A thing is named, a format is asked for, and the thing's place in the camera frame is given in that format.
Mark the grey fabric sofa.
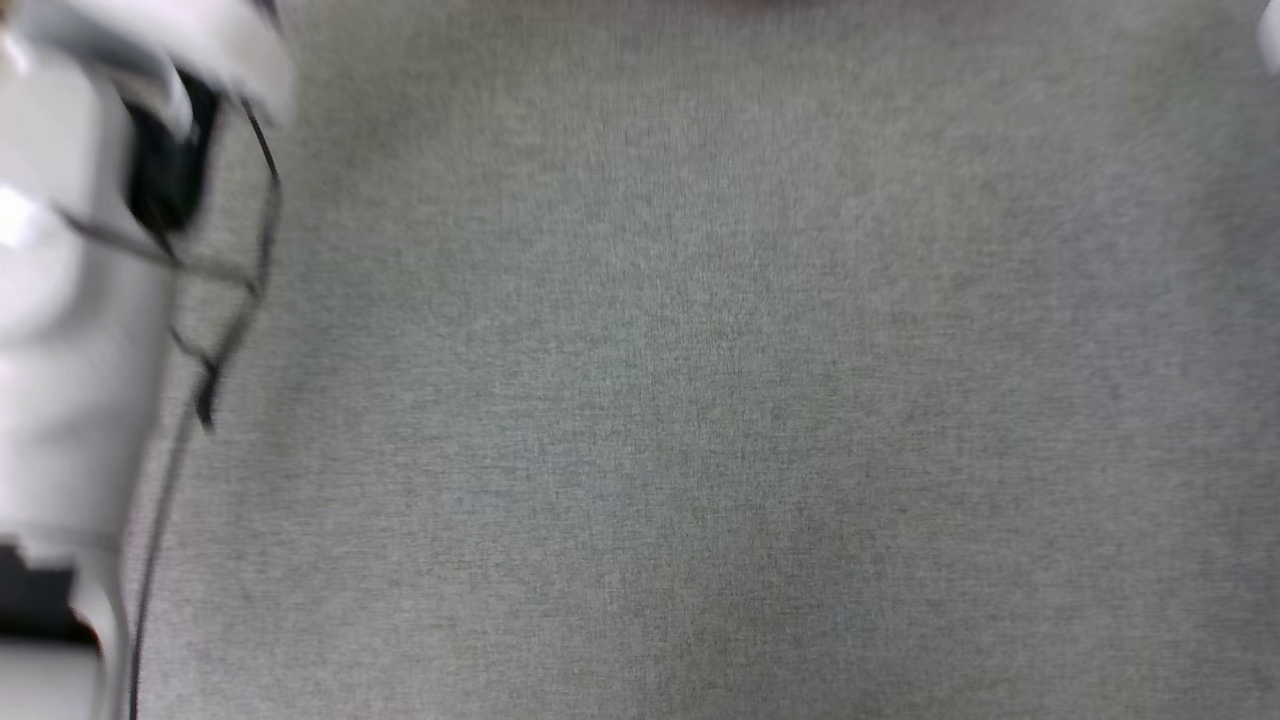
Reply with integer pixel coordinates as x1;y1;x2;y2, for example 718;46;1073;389
95;0;1280;720

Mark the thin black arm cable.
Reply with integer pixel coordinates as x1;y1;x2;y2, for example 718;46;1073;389
60;98;284;720

